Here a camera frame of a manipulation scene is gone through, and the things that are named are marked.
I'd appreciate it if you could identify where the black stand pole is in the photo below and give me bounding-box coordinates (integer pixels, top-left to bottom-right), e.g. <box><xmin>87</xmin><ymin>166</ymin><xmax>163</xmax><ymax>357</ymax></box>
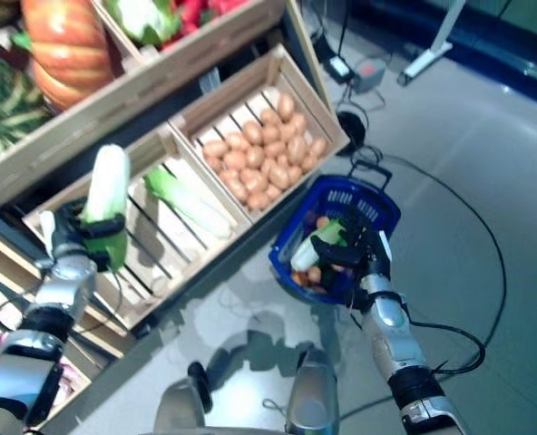
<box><xmin>338</xmin><ymin>0</ymin><xmax>351</xmax><ymax>58</ymax></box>

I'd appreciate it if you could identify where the black round stand base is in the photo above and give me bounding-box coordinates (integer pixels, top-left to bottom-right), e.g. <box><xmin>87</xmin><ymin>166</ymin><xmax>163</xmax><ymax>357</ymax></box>
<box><xmin>335</xmin><ymin>110</ymin><xmax>370</xmax><ymax>153</ymax></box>

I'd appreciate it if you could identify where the wooden potato crate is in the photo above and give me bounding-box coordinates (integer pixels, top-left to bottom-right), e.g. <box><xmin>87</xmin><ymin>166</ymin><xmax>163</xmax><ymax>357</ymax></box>
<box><xmin>168</xmin><ymin>43</ymin><xmax>352</xmax><ymax>224</ymax></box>

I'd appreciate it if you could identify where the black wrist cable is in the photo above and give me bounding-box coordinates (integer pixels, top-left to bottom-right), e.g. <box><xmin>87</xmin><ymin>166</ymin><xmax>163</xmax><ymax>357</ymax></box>
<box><xmin>404</xmin><ymin>321</ymin><xmax>487</xmax><ymax>377</ymax></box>
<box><xmin>0</xmin><ymin>265</ymin><xmax>124</xmax><ymax>336</ymax></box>

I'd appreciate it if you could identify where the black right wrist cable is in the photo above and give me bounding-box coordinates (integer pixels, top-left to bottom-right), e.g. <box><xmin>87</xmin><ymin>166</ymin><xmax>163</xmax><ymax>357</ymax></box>
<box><xmin>404</xmin><ymin>321</ymin><xmax>487</xmax><ymax>377</ymax></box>

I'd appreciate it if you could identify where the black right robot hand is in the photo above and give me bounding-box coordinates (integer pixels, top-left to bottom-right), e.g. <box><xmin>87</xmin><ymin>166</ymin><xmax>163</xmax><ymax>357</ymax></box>
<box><xmin>312</xmin><ymin>216</ymin><xmax>394</xmax><ymax>296</ymax></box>

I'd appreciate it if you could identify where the white table leg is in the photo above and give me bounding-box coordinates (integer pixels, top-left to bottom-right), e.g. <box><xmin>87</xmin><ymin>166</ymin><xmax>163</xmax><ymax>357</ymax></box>
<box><xmin>397</xmin><ymin>0</ymin><xmax>468</xmax><ymax>87</ymax></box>

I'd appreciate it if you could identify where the long black floor cable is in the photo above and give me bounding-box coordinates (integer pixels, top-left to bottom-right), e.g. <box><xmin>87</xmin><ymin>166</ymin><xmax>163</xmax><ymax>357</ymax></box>
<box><xmin>336</xmin><ymin>147</ymin><xmax>509</xmax><ymax>421</ymax></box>

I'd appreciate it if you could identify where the robot left leg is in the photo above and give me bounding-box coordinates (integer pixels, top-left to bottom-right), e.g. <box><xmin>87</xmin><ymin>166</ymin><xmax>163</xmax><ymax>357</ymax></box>
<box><xmin>153</xmin><ymin>361</ymin><xmax>215</xmax><ymax>435</ymax></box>

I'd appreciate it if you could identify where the large wooden display crate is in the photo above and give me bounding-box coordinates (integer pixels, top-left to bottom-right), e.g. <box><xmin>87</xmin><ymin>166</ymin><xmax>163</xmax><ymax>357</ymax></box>
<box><xmin>0</xmin><ymin>0</ymin><xmax>297</xmax><ymax>208</ymax></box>

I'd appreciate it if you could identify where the black power adapter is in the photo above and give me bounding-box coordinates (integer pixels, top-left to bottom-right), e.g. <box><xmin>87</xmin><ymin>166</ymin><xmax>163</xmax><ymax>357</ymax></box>
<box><xmin>325</xmin><ymin>54</ymin><xmax>355</xmax><ymax>83</ymax></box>

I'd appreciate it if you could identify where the napa cabbage white green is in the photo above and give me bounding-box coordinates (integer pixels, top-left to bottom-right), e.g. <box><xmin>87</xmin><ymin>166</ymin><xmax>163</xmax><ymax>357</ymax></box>
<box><xmin>289</xmin><ymin>219</ymin><xmax>349</xmax><ymax>271</ymax></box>
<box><xmin>78</xmin><ymin>143</ymin><xmax>132</xmax><ymax>272</ymax></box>
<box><xmin>142</xmin><ymin>166</ymin><xmax>232</xmax><ymax>240</ymax></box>

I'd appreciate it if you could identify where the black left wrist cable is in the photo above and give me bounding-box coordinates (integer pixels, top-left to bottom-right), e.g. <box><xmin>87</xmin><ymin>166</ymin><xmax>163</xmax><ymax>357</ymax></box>
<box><xmin>0</xmin><ymin>265</ymin><xmax>124</xmax><ymax>336</ymax></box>

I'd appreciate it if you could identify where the red chili peppers heap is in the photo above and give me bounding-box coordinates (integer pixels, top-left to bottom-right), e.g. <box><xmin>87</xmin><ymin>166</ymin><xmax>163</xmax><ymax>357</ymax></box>
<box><xmin>161</xmin><ymin>0</ymin><xmax>251</xmax><ymax>51</ymax></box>

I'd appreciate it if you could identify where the wooden cabbage crate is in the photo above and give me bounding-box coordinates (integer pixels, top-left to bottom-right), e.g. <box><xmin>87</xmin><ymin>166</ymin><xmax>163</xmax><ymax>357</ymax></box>
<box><xmin>22</xmin><ymin>129</ymin><xmax>254</xmax><ymax>330</ymax></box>

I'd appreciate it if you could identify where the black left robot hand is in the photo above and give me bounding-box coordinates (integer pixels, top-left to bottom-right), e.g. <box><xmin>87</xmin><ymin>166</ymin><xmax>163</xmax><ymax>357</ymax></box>
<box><xmin>50</xmin><ymin>202</ymin><xmax>127</xmax><ymax>272</ymax></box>

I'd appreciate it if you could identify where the leafy white green cabbage head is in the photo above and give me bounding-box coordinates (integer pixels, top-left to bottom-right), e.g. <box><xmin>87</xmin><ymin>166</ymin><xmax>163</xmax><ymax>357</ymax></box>
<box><xmin>104</xmin><ymin>0</ymin><xmax>183</xmax><ymax>46</ymax></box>

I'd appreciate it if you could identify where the orange pumpkin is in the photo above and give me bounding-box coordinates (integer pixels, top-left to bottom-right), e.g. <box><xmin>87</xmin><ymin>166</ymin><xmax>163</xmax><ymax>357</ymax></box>
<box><xmin>21</xmin><ymin>0</ymin><xmax>115</xmax><ymax>112</ymax></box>

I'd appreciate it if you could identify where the blue plastic shopping basket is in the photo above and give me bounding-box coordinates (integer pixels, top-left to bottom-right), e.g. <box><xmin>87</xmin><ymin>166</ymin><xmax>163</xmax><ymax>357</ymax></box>
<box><xmin>268</xmin><ymin>159</ymin><xmax>404</xmax><ymax>307</ymax></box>

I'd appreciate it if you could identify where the grey device with red top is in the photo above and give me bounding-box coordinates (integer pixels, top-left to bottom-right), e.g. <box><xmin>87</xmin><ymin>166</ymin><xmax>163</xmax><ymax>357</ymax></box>
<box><xmin>352</xmin><ymin>57</ymin><xmax>387</xmax><ymax>94</ymax></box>

